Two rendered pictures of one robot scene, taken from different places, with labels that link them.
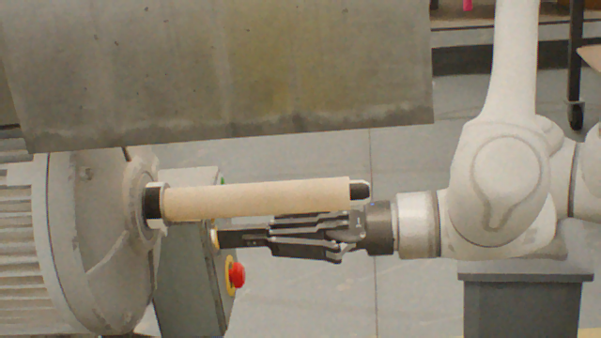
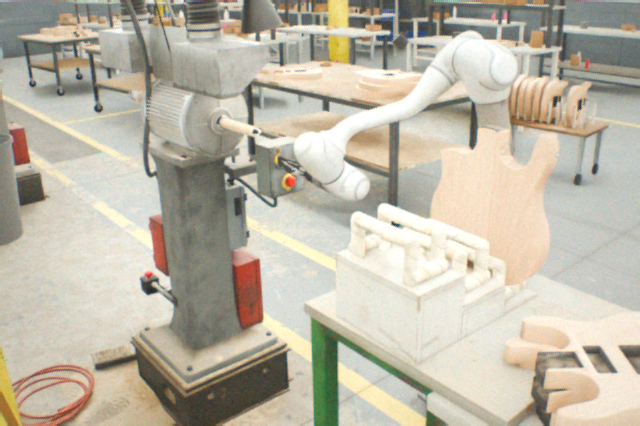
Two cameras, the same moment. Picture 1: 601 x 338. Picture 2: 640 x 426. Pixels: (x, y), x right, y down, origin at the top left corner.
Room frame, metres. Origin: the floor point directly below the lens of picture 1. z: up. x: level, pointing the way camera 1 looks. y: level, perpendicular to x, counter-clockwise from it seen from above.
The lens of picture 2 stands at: (-0.60, -1.49, 1.72)
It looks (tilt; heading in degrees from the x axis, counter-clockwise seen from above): 21 degrees down; 44
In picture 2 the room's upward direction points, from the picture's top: 1 degrees counter-clockwise
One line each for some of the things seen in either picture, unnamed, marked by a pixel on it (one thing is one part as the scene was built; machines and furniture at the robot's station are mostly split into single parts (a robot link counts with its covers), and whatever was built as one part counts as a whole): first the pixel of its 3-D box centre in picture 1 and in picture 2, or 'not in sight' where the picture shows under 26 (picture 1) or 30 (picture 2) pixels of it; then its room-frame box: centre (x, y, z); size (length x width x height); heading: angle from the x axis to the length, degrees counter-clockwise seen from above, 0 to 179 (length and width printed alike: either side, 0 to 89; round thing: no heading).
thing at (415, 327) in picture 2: not in sight; (397, 296); (0.42, -0.76, 1.02); 0.27 x 0.15 x 0.17; 82
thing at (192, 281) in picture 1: (146, 280); (264, 171); (0.92, 0.24, 0.99); 0.24 x 0.21 x 0.26; 83
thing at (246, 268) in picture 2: not in sight; (235, 278); (0.86, 0.40, 0.49); 0.25 x 0.12 x 0.37; 83
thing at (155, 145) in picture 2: not in sight; (187, 147); (0.69, 0.42, 1.11); 0.36 x 0.24 x 0.04; 83
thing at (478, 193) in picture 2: not in sight; (488, 203); (0.73, -0.81, 1.17); 0.35 x 0.04 x 0.40; 81
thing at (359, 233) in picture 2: not in sight; (358, 238); (0.39, -0.67, 1.15); 0.03 x 0.03 x 0.09
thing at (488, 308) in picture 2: not in sight; (440, 290); (0.57, -0.79, 0.98); 0.27 x 0.16 x 0.09; 82
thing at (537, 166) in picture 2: not in sight; (539, 153); (0.71, -0.94, 1.33); 0.07 x 0.04 x 0.10; 81
